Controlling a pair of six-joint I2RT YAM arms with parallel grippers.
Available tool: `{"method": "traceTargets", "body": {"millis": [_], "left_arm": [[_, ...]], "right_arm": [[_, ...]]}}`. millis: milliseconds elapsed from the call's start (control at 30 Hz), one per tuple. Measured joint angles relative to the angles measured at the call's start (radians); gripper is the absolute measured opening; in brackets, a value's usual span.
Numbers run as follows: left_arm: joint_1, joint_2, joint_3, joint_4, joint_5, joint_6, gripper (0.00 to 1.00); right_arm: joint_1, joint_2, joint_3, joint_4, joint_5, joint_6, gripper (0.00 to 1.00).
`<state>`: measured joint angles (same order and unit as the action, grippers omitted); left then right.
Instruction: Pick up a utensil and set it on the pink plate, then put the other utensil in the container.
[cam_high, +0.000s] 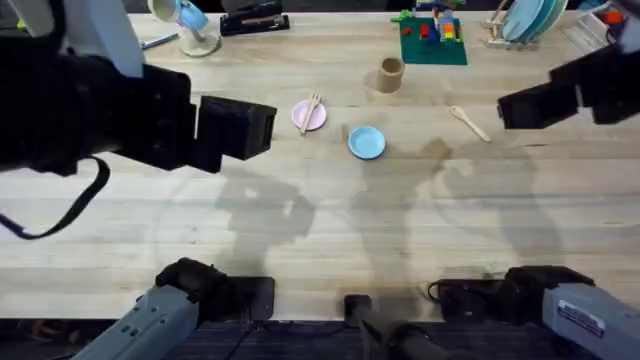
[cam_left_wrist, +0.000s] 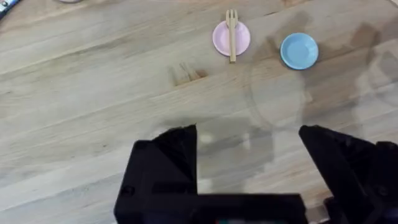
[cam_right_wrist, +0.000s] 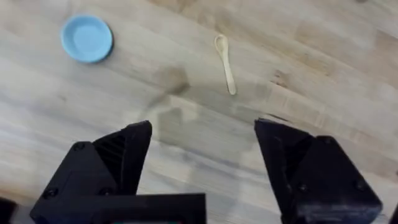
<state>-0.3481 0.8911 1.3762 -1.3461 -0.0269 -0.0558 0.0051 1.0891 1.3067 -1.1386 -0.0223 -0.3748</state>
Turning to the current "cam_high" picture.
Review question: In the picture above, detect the cup stand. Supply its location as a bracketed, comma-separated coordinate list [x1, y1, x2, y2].
[178, 24, 223, 59]

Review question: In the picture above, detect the white cup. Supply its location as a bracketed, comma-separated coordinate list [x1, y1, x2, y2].
[147, 0, 180, 24]

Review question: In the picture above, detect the black stapler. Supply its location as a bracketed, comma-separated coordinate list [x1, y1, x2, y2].
[219, 0, 292, 38]

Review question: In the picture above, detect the pink plate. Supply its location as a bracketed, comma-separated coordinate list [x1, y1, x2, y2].
[291, 98, 329, 133]

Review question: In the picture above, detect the pen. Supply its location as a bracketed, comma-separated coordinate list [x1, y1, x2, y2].
[139, 32, 181, 51]

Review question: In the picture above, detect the clear plastic box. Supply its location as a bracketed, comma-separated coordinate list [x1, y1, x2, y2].
[559, 8, 626, 52]

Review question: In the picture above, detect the brown cylindrical cup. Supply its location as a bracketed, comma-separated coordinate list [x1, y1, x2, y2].
[375, 57, 406, 95]

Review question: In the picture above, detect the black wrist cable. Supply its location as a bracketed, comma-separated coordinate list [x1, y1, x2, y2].
[0, 155, 112, 242]

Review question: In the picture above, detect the light blue plate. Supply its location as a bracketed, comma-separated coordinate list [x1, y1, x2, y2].
[347, 125, 387, 161]

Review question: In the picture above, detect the blue cup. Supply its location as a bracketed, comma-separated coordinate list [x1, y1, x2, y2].
[174, 0, 210, 32]

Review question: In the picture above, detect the teal plate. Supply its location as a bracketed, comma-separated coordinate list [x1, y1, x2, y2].
[519, 0, 569, 44]

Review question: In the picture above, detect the wooden fork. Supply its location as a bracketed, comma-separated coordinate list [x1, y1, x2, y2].
[299, 92, 322, 136]

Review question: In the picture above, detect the pale blue plate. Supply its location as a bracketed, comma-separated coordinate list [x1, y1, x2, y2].
[501, 0, 546, 43]

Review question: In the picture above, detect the green board with toy blocks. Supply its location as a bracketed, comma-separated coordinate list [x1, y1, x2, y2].
[390, 0, 469, 67]

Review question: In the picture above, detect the wooden peg rack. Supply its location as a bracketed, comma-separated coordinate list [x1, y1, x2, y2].
[481, 0, 540, 51]

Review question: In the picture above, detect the wooden spoon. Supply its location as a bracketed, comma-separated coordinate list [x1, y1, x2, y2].
[449, 105, 492, 144]

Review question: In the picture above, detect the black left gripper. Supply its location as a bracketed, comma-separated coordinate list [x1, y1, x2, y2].
[0, 38, 279, 177]

